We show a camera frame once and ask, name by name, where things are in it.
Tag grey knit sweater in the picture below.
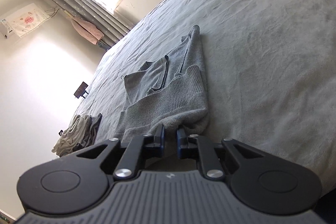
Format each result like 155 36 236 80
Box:
114 25 209 142

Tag white folded clothes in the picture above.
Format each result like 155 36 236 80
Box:
51 115 92 157

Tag small black device on stand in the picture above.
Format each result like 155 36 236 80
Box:
74 82 88 99

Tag pink hanging jacket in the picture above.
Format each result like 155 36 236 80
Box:
71 17 104 44

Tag grey bed sheet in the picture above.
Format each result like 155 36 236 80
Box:
76 0 335 193

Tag left grey curtain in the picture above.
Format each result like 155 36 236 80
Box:
51 0 134 51

